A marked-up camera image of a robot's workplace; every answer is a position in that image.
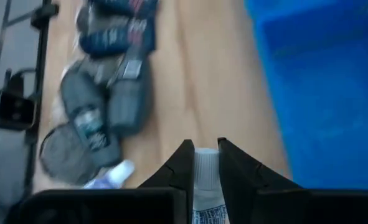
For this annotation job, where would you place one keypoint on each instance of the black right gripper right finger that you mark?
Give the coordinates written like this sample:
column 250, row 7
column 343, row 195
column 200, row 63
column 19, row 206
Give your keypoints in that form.
column 239, row 174

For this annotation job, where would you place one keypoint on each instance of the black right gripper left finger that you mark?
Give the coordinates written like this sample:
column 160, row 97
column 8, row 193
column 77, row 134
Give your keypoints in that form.
column 180, row 168

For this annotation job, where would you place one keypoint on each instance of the white tube with ribbed cap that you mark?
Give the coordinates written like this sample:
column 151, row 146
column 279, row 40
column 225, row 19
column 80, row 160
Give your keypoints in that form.
column 206, row 174

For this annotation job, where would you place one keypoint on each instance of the white and lilac tube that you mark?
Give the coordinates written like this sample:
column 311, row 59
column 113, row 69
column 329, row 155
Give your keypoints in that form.
column 115, row 175

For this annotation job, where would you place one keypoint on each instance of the grey hair dryer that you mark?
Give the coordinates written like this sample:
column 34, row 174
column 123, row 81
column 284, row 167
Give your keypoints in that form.
column 87, row 124

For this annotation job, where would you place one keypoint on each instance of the dark grey toiletry tube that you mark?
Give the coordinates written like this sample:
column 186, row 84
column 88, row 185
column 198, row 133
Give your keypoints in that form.
column 127, row 105

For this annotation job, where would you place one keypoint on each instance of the blue slotted plastic basket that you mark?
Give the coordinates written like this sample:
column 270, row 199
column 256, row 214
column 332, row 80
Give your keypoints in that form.
column 327, row 109

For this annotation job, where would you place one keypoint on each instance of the bagged dark blue sachet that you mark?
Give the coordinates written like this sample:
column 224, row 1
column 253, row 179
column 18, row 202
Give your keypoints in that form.
column 124, row 6
column 109, row 37

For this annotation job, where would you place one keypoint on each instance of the black metal camera stand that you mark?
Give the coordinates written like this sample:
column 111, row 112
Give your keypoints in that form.
column 40, row 77

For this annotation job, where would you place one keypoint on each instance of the black grey-edged camera box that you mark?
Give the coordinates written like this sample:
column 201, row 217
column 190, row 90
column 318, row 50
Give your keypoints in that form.
column 15, row 109

